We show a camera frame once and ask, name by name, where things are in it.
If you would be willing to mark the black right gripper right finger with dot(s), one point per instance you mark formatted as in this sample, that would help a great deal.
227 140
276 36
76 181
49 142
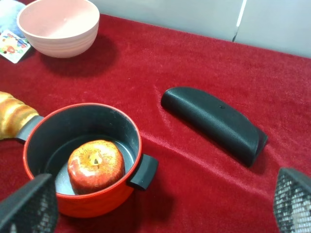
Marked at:
292 201

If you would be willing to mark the toy croissant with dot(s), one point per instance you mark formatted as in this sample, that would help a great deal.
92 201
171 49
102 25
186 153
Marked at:
14 114

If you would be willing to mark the red toy apple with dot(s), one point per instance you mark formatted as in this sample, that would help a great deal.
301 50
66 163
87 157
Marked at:
94 166

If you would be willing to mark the black glasses case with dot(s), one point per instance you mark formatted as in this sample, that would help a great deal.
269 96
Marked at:
216 119

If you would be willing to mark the red pot with black handles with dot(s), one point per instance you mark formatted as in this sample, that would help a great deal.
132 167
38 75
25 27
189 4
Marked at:
49 141

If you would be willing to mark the blue plush toy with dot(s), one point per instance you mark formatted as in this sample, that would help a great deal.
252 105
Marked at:
9 10

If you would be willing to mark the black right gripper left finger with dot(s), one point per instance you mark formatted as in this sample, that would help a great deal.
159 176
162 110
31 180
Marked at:
32 208

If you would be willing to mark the colourful paper tag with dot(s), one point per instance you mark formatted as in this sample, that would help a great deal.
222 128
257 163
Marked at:
13 47

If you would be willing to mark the red velvet tablecloth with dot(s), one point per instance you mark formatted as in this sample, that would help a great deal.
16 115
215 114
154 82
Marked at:
199 187

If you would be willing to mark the pink ribbed bowl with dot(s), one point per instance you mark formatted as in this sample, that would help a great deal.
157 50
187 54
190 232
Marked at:
60 28

